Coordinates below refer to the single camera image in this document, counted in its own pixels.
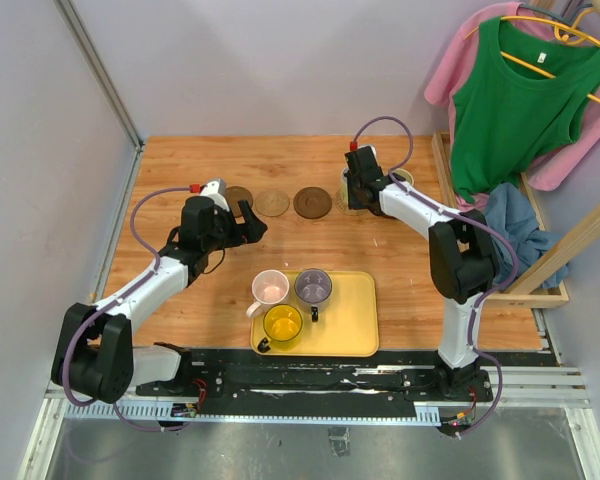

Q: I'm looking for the pink plastic cup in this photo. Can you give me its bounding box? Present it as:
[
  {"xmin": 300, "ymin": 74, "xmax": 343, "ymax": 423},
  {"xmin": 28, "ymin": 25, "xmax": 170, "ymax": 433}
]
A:
[{"xmin": 246, "ymin": 270, "xmax": 291, "ymax": 319}]

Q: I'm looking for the blue crumpled cloth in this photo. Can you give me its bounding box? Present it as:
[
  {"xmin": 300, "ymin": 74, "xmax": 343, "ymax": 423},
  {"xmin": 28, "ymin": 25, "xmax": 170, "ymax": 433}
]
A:
[{"xmin": 484, "ymin": 183, "xmax": 569, "ymax": 289}]

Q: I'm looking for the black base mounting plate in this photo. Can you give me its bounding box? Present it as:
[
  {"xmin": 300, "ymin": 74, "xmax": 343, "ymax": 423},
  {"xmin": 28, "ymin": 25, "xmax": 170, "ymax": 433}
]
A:
[{"xmin": 74, "ymin": 345, "xmax": 554, "ymax": 420}]

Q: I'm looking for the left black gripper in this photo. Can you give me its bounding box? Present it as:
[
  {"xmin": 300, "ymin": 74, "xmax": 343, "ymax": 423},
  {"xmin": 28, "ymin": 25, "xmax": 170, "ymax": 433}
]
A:
[{"xmin": 203, "ymin": 199, "xmax": 267, "ymax": 252}]

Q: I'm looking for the aluminium corner post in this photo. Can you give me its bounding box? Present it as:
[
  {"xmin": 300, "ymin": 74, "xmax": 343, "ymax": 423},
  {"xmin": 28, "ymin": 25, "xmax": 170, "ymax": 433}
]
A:
[{"xmin": 53, "ymin": 0, "xmax": 145, "ymax": 150}]

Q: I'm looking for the green tank top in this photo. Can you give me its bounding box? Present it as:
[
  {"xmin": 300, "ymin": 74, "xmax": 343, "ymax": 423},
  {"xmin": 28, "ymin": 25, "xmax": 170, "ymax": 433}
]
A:
[{"xmin": 450, "ymin": 17, "xmax": 600, "ymax": 201}]

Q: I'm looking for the woven rattan coaster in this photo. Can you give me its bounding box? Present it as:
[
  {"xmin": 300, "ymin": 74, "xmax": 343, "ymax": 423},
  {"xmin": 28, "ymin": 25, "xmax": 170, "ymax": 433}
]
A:
[
  {"xmin": 333, "ymin": 189, "xmax": 367, "ymax": 217},
  {"xmin": 254, "ymin": 189, "xmax": 290, "ymax": 217}
]

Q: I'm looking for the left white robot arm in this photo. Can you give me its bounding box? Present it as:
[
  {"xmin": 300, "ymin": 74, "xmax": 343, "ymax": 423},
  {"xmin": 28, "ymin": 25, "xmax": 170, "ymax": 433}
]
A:
[{"xmin": 51, "ymin": 196, "xmax": 268, "ymax": 407}]

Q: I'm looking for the yellow plastic tray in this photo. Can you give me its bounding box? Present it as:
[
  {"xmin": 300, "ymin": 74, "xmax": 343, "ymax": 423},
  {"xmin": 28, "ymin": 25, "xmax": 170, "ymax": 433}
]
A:
[{"xmin": 250, "ymin": 271, "xmax": 379, "ymax": 357}]

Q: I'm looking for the purple plastic cup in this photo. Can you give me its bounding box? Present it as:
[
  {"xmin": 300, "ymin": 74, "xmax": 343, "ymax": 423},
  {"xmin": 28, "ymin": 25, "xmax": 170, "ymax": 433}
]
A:
[{"xmin": 294, "ymin": 269, "xmax": 333, "ymax": 323}]

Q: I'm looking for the cream plastic cup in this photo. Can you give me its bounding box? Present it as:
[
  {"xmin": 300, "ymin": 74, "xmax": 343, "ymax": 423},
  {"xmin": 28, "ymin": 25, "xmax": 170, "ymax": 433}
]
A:
[{"xmin": 393, "ymin": 168, "xmax": 414, "ymax": 186}]

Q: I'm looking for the pink t-shirt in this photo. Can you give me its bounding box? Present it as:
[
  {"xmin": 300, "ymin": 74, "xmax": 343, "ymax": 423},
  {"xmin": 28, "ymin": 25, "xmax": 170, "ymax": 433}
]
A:
[{"xmin": 424, "ymin": 1, "xmax": 600, "ymax": 211}]

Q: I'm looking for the aluminium rail frame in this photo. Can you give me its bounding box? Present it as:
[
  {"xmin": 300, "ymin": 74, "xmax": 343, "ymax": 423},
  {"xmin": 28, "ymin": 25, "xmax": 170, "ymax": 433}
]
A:
[{"xmin": 18, "ymin": 350, "xmax": 600, "ymax": 479}]

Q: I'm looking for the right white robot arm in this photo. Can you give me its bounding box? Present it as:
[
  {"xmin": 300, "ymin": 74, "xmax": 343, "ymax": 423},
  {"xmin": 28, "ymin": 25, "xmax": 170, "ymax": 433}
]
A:
[{"xmin": 344, "ymin": 142, "xmax": 499, "ymax": 400}]

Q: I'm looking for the white cup green handle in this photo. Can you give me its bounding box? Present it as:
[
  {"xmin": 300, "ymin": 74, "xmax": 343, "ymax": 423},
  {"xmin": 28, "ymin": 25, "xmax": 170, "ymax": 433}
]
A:
[{"xmin": 340, "ymin": 167, "xmax": 349, "ymax": 210}]

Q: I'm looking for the yellow clothes hanger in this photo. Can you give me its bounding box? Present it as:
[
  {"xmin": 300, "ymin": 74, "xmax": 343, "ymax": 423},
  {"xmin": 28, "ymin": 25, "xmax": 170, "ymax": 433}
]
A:
[{"xmin": 464, "ymin": 5, "xmax": 600, "ymax": 112}]

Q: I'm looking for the wooden clothes rack frame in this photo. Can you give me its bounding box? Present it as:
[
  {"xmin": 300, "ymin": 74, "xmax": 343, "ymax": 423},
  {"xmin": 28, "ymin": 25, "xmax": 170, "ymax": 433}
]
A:
[{"xmin": 430, "ymin": 0, "xmax": 600, "ymax": 309}]

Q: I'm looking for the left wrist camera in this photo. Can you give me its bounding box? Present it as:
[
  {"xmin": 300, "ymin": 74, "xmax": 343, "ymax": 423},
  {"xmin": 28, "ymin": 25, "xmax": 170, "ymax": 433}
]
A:
[{"xmin": 189, "ymin": 178, "xmax": 230, "ymax": 211}]

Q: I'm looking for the yellow transparent cup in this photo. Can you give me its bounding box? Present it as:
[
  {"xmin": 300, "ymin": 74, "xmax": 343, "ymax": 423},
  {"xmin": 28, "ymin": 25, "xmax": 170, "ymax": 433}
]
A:
[{"xmin": 256, "ymin": 304, "xmax": 304, "ymax": 354}]

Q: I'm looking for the dark wooden coaster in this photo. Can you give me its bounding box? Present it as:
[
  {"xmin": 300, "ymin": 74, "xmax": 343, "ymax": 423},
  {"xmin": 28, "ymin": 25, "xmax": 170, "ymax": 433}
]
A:
[
  {"xmin": 293, "ymin": 186, "xmax": 332, "ymax": 220},
  {"xmin": 225, "ymin": 186, "xmax": 253, "ymax": 218}
]

